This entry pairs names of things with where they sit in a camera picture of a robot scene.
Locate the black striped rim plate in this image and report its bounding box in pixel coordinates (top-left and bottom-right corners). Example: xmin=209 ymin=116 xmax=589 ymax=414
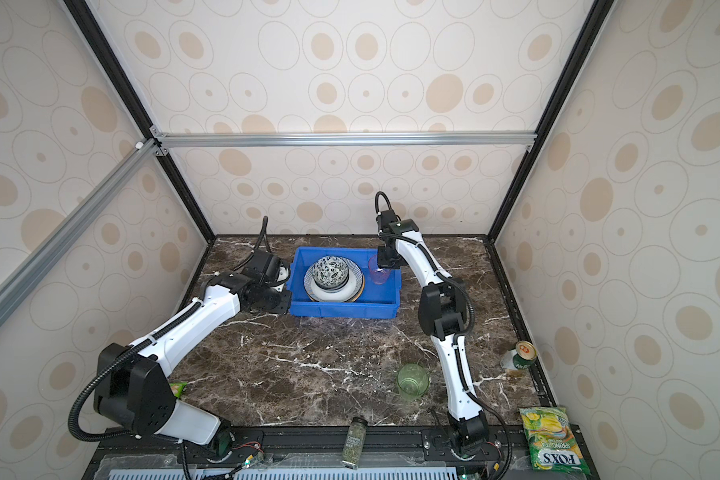
xmin=303 ymin=257 xmax=365 ymax=303

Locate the leaf pattern ceramic bowl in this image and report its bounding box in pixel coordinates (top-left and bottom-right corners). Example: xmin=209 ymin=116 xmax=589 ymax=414
xmin=310 ymin=255 xmax=349 ymax=291

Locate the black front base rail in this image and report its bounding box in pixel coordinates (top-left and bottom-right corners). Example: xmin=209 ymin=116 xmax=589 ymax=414
xmin=83 ymin=426 xmax=567 ymax=479

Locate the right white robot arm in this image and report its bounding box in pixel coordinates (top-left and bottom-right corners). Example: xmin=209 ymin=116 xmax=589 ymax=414
xmin=376 ymin=206 xmax=513 ymax=474

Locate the green Fox's candy bag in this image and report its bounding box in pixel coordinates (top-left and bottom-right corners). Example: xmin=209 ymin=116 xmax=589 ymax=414
xmin=519 ymin=406 xmax=591 ymax=476

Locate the pink glass cup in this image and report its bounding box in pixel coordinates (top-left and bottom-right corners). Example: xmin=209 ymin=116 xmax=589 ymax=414
xmin=368 ymin=255 xmax=392 ymax=285

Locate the left aluminium rail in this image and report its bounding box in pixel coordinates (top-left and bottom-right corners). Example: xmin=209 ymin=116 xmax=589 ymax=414
xmin=0 ymin=138 xmax=157 ymax=328

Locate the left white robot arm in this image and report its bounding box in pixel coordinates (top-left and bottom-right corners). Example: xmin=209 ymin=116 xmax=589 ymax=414
xmin=67 ymin=250 xmax=292 ymax=457

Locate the blue plastic bin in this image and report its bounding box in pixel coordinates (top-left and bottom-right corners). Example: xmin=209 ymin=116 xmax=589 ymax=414
xmin=287 ymin=247 xmax=402 ymax=319

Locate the small round tin can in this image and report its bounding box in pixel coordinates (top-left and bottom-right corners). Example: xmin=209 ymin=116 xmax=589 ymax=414
xmin=501 ymin=341 xmax=538 ymax=373

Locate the herb spice jar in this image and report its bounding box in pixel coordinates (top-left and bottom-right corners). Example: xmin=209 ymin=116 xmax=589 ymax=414
xmin=341 ymin=416 xmax=368 ymax=470

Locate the back aluminium rail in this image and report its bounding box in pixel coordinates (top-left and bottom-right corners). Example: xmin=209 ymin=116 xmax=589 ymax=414
xmin=156 ymin=131 xmax=537 ymax=148

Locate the green glass cup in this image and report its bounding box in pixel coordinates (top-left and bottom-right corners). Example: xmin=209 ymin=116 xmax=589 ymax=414
xmin=396 ymin=363 xmax=430 ymax=401

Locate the aluminium rail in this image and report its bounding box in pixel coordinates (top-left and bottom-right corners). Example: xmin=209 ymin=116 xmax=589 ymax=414
xmin=0 ymin=138 xmax=157 ymax=328
xmin=156 ymin=131 xmax=537 ymax=148

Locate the small green snack packet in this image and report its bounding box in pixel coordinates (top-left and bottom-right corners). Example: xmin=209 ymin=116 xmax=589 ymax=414
xmin=169 ymin=382 xmax=188 ymax=399

